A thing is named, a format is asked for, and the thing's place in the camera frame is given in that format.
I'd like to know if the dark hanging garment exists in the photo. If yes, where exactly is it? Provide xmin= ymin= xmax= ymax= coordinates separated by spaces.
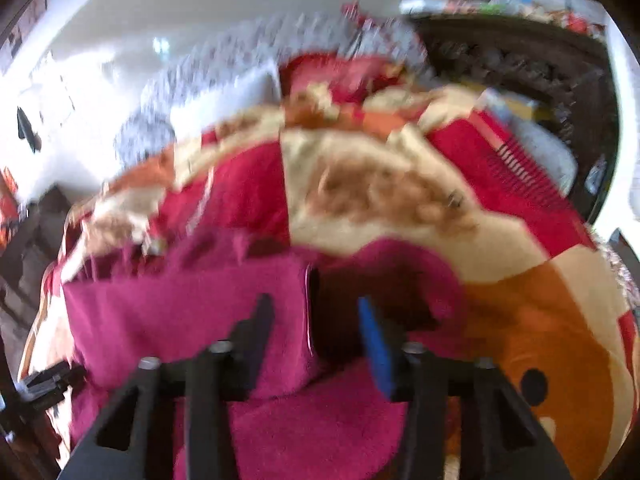
xmin=16 ymin=106 xmax=42 ymax=153

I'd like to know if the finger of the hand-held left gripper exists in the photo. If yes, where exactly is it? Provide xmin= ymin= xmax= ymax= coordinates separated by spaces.
xmin=15 ymin=360 xmax=88 ymax=411

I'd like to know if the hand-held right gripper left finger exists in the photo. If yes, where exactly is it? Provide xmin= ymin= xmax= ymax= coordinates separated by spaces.
xmin=59 ymin=293 xmax=275 ymax=480

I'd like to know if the carved dark wooden headboard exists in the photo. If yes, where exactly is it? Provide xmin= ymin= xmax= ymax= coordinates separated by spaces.
xmin=410 ymin=12 xmax=621 ymax=221

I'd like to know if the maroon knit garment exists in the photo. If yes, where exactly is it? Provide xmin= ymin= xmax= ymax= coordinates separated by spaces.
xmin=62 ymin=232 xmax=471 ymax=480

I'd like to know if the red heart pillow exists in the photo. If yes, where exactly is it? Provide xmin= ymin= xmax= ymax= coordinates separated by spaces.
xmin=279 ymin=52 xmax=416 ymax=106

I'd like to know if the white floral pillow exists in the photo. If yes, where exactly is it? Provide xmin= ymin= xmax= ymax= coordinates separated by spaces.
xmin=510 ymin=120 xmax=578 ymax=196

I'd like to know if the grey floral quilt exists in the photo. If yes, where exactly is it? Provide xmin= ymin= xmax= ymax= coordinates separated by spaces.
xmin=115 ymin=10 xmax=431 ymax=166

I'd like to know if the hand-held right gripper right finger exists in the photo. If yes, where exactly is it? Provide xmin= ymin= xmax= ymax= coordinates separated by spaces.
xmin=357 ymin=296 xmax=572 ymax=480

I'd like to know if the dark wooden furniture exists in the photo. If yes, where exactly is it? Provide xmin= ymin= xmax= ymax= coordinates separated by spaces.
xmin=0 ymin=185 xmax=76 ymax=311

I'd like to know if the red orange printed blanket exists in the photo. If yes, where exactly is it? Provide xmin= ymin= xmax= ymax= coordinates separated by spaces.
xmin=17 ymin=55 xmax=640 ymax=480

